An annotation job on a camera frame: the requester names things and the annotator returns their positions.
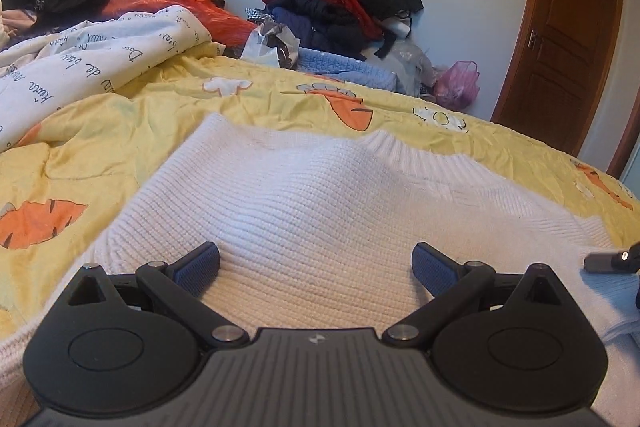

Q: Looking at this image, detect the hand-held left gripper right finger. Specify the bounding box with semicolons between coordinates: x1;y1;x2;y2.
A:
382;242;567;351

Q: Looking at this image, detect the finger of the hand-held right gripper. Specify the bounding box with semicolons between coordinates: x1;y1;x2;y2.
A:
583;243;640;276

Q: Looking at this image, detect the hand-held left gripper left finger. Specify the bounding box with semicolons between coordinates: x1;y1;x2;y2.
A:
65;241;250;349

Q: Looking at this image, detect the white knit sweater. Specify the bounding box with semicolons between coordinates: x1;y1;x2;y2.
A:
0;113;640;408

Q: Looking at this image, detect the yellow printed bed quilt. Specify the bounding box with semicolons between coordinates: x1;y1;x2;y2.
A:
0;42;640;339

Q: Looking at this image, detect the pink plastic bag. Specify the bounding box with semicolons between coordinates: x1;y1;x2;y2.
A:
433;60;482;110

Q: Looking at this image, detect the clear plastic bag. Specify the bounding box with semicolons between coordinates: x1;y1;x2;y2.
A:
384;38;437;98

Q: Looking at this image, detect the light blue knit garment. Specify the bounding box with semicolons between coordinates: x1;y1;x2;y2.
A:
297;48;399;94

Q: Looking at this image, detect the white and brown bag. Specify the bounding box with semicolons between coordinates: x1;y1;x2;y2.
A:
240;19;302;70

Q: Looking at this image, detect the brown wooden door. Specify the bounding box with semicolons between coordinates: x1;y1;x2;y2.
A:
490;0;629;158

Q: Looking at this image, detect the white lettered blanket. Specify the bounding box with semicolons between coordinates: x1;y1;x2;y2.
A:
0;4;214;152

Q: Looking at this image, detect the navy jacket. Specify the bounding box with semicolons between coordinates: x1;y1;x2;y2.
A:
265;0;382;60

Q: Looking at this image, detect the pale pink cloth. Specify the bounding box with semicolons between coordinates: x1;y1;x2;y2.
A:
0;9;39;48

